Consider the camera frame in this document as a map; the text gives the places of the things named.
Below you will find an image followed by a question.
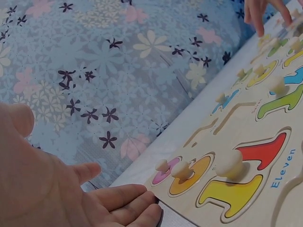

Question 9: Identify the person's right hand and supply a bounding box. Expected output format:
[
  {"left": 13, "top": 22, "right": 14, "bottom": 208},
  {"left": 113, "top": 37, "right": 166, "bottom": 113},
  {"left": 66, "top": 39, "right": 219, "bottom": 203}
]
[{"left": 243, "top": 0, "right": 294, "bottom": 38}]

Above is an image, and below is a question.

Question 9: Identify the person's left hand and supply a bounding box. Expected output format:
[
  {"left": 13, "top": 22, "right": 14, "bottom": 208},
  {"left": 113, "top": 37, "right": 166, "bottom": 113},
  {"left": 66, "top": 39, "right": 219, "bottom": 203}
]
[{"left": 0, "top": 102, "right": 164, "bottom": 227}]

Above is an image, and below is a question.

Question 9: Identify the pale yellow puzzle piece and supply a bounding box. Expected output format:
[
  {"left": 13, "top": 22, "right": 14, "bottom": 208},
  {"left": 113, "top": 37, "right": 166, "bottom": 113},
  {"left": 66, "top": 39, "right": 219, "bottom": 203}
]
[{"left": 257, "top": 34, "right": 273, "bottom": 51}]

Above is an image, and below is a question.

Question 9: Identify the pink round puzzle piece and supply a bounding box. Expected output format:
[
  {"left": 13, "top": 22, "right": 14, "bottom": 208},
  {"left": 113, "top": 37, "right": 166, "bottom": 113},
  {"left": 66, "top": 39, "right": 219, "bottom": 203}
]
[{"left": 151, "top": 157, "right": 183, "bottom": 187}]

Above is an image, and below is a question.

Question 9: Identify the yellow curved puzzle piece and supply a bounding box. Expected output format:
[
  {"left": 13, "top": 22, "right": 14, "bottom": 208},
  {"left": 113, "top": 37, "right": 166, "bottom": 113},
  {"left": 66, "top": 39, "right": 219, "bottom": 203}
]
[{"left": 283, "top": 36, "right": 303, "bottom": 68}]

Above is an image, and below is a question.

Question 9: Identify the small green puzzle piece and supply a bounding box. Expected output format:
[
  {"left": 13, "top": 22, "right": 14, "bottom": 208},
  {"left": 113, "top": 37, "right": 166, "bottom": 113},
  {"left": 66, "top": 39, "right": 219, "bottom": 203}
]
[{"left": 236, "top": 68, "right": 254, "bottom": 83}]

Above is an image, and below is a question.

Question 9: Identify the blue and green number piece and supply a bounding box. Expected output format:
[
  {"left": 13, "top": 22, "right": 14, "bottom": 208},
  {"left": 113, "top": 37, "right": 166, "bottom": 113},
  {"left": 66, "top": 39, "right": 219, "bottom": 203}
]
[{"left": 258, "top": 70, "right": 303, "bottom": 121}]

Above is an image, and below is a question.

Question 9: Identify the small blue number piece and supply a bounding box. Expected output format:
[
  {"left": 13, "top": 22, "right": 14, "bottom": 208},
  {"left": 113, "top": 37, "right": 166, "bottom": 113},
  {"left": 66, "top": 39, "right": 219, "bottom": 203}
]
[{"left": 211, "top": 89, "right": 241, "bottom": 116}]

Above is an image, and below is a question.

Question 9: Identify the red and yellow number piece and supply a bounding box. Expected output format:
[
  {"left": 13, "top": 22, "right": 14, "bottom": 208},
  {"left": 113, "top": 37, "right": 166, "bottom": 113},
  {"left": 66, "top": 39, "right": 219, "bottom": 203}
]
[{"left": 197, "top": 131, "right": 288, "bottom": 219}]

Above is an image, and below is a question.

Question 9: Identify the wooden number puzzle board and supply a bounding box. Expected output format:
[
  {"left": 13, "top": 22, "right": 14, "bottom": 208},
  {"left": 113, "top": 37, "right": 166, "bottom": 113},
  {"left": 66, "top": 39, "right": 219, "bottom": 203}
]
[{"left": 143, "top": 8, "right": 303, "bottom": 227}]

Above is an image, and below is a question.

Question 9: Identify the green ring puzzle piece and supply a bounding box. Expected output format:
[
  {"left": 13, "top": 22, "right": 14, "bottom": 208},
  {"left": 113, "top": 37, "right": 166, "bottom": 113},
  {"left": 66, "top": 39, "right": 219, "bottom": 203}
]
[{"left": 267, "top": 37, "right": 290, "bottom": 59}]

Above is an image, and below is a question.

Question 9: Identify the yellow ring puzzle piece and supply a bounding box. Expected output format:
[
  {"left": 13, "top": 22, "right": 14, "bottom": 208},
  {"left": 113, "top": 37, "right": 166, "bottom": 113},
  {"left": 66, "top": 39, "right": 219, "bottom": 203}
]
[{"left": 246, "top": 60, "right": 279, "bottom": 90}]

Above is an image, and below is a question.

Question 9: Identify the orange ring puzzle piece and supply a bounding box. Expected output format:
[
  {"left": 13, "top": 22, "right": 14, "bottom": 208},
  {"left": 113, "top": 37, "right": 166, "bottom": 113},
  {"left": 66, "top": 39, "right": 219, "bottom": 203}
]
[{"left": 169, "top": 153, "right": 215, "bottom": 197}]

